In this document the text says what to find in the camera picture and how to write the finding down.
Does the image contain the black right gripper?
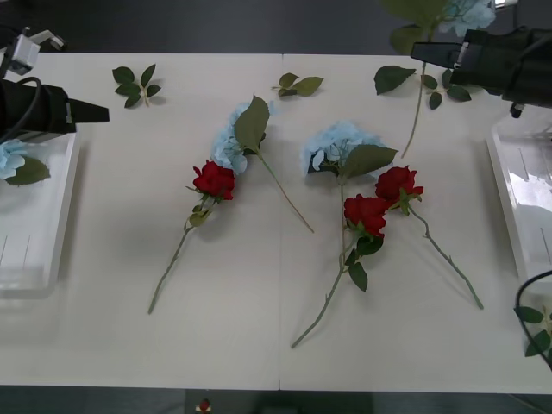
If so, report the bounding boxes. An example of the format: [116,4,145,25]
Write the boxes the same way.
[410,25,535,97]

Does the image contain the pale grey left wrist camera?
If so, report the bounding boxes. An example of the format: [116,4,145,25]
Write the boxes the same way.
[5,26,66,75]

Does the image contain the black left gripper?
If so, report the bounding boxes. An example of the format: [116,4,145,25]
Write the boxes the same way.
[11,83,110,136]

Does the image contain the red rose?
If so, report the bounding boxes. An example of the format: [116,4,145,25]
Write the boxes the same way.
[290,193,391,350]
[374,165,486,311]
[147,160,237,316]

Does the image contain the loose green leaf twig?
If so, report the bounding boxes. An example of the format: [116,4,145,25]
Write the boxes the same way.
[271,72,325,98]
[111,64,162,110]
[420,67,473,111]
[512,304,552,359]

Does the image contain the black left camera cable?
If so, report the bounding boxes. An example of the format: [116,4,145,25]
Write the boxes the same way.
[0,25,43,133]

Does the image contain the shallow white box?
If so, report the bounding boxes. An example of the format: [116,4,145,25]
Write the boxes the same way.
[0,129,83,301]
[486,115,552,298]

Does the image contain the pale blue flower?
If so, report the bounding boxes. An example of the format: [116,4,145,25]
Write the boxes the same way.
[299,120,399,273]
[373,0,498,160]
[210,95,316,235]
[0,138,52,187]

